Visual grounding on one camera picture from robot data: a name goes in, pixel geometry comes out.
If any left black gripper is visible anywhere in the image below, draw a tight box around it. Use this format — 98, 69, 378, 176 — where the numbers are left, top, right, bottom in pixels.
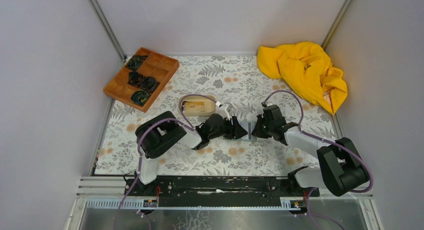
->
208, 116, 247, 140

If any green card holder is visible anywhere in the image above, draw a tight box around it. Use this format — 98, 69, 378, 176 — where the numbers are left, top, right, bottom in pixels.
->
223, 121, 257, 142

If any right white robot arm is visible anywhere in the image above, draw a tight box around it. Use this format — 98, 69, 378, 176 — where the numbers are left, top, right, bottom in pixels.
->
252, 102, 374, 196

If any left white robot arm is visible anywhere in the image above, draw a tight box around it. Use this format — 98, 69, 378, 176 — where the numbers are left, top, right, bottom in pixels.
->
135, 104, 252, 195

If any floral table mat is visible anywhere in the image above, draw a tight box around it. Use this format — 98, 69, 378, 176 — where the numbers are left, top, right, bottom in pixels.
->
94, 56, 336, 176

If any beige oval tray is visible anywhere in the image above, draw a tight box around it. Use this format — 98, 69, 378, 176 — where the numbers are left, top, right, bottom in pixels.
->
178, 95, 216, 117

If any yellow cloth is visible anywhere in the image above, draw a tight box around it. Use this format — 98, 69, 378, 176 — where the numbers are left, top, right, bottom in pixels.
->
256, 42, 348, 115

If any orange compartment tray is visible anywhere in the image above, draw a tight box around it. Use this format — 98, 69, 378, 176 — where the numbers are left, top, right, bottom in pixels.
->
103, 47, 180, 112

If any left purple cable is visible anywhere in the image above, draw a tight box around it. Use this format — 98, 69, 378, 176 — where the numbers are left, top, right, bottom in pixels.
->
112, 94, 222, 230

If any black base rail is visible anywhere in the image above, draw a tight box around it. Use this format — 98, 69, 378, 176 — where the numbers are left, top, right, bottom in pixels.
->
124, 175, 320, 207

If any right aluminium frame post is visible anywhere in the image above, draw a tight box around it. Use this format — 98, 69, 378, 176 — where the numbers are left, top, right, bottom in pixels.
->
321, 0, 354, 51

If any aluminium frame post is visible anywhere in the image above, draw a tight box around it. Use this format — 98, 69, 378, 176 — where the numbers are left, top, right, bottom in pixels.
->
88, 0, 127, 62
321, 0, 354, 51

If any black coiled strap middle right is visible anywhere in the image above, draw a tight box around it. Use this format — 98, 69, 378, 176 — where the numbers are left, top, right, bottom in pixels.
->
140, 76, 161, 92

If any black coiled strap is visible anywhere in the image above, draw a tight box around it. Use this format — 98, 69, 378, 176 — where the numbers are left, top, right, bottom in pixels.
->
125, 55, 149, 72
140, 76, 161, 92
127, 72, 144, 88
130, 90, 149, 107

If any black coiled strap bottom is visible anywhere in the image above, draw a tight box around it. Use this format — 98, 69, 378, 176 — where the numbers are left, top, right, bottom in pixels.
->
130, 90, 149, 107

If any black coiled strap middle left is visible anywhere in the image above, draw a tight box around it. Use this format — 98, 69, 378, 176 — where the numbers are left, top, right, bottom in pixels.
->
127, 72, 144, 88

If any black coiled strap top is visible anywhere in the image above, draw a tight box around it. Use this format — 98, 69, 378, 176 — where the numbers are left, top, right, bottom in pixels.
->
125, 55, 149, 72

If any left aluminium frame post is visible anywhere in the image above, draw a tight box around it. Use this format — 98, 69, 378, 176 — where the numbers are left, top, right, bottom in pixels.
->
88, 0, 127, 62

